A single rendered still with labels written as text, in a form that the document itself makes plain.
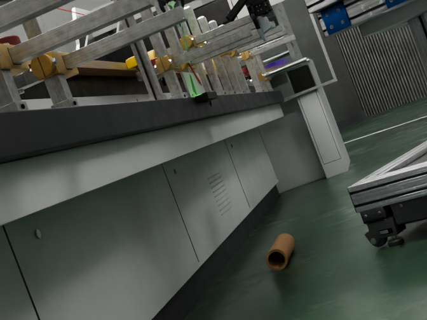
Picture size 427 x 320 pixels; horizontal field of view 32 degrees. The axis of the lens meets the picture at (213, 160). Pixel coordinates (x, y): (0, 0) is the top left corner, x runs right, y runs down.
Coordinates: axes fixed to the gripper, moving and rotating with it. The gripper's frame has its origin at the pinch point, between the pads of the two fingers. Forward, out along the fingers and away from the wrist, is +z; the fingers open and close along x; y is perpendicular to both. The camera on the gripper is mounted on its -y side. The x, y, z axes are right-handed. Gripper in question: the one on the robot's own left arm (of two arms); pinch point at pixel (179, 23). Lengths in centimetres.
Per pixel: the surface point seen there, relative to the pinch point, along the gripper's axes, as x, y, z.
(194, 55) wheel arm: 0.2, 5.2, 12.9
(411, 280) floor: 23, 73, 96
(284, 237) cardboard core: 13, -27, 89
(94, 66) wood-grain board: -33.9, 27.5, 8.4
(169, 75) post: -10.3, 5.8, 16.8
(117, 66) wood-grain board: -25.9, 5.8, 7.7
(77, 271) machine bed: -57, 74, 62
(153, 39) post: -11.1, 5.6, 2.9
